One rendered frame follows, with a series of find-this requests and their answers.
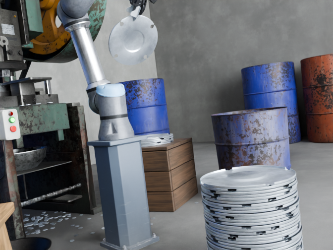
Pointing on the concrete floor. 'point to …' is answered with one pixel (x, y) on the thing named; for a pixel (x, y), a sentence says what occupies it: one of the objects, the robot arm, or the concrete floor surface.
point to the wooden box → (169, 174)
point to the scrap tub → (252, 138)
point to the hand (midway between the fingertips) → (135, 18)
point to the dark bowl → (31, 243)
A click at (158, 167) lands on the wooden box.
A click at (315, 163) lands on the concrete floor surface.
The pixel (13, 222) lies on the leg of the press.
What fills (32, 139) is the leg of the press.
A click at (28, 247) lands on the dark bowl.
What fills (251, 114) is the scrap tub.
